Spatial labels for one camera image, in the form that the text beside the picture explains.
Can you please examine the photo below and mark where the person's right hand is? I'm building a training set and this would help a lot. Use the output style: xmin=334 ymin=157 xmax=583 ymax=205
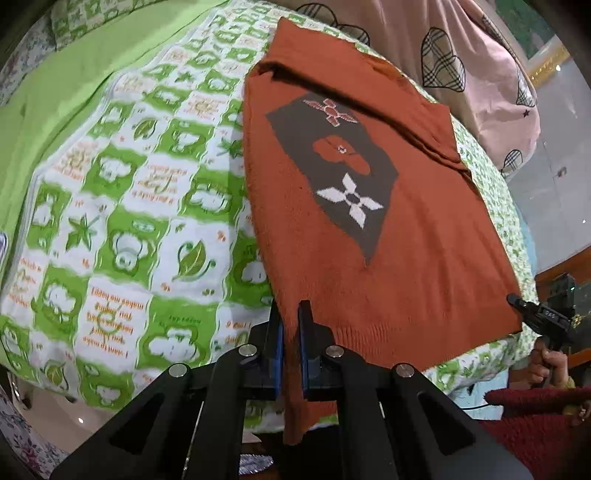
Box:
xmin=527 ymin=347 xmax=577 ymax=389

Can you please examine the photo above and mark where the black cable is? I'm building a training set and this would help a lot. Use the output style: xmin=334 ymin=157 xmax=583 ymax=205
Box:
xmin=455 ymin=385 xmax=492 ymax=414

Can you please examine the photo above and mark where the orange knit sweater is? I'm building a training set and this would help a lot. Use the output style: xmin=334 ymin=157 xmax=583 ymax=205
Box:
xmin=242 ymin=17 xmax=523 ymax=446

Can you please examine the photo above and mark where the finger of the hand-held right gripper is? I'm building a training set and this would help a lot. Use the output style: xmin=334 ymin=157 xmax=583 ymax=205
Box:
xmin=506 ymin=294 xmax=536 ymax=320

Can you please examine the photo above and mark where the person's right forearm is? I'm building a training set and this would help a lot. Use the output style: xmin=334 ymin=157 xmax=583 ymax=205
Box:
xmin=480 ymin=385 xmax=591 ymax=480

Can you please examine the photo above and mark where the pink heart print quilt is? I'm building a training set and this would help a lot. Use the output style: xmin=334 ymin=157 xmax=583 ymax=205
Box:
xmin=295 ymin=0 xmax=542 ymax=175

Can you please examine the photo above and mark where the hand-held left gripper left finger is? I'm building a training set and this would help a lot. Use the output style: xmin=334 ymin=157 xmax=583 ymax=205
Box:
xmin=50 ymin=300 xmax=284 ymax=480

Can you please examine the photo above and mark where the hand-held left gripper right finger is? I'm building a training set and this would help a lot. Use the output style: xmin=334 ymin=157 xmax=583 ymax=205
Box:
xmin=298 ymin=300 xmax=536 ymax=480

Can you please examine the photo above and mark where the green and white patterned blanket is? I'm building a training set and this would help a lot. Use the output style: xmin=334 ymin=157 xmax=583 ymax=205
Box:
xmin=0 ymin=0 xmax=540 ymax=433

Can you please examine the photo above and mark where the plain green sheet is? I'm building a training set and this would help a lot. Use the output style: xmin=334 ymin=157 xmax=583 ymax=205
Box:
xmin=0 ymin=0 xmax=232 ymax=227

